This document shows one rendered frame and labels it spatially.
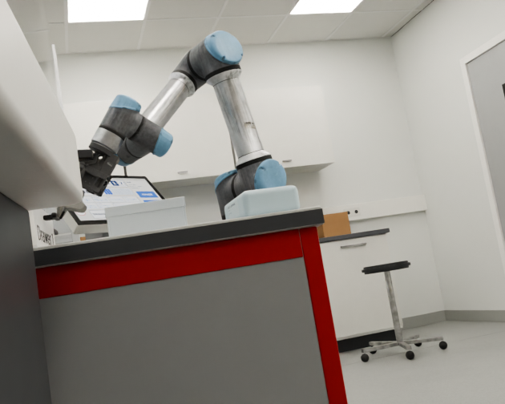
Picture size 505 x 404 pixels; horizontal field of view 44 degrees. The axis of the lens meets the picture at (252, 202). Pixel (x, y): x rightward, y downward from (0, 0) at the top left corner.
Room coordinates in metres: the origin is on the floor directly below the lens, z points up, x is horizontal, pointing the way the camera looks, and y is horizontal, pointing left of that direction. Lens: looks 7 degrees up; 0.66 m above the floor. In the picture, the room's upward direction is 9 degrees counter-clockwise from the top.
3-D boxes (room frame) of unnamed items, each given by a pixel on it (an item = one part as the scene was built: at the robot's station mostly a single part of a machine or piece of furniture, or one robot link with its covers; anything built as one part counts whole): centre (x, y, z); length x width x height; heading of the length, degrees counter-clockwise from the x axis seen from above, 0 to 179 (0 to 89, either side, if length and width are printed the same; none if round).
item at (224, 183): (2.02, 0.05, 0.95); 0.13 x 0.12 x 0.14; 40
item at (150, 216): (1.03, 0.18, 0.79); 0.13 x 0.09 x 0.05; 99
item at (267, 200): (1.07, -0.01, 0.78); 0.15 x 0.10 x 0.04; 16
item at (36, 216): (1.61, 0.55, 0.87); 0.29 x 0.02 x 0.11; 10
